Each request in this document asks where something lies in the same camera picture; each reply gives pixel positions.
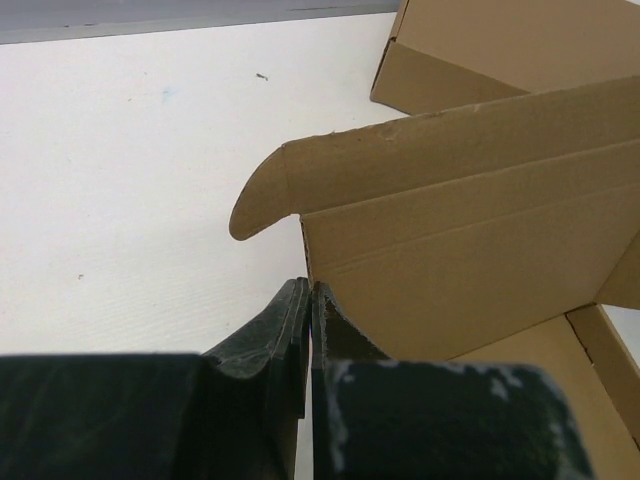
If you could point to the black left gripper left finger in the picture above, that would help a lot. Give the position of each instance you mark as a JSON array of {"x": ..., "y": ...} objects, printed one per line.
[{"x": 229, "y": 413}]

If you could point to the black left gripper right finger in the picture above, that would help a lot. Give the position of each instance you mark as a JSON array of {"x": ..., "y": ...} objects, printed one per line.
[{"x": 375, "y": 417}]

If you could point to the large closed cardboard box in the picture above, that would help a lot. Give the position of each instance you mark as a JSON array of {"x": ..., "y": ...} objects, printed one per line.
[{"x": 446, "y": 54}]

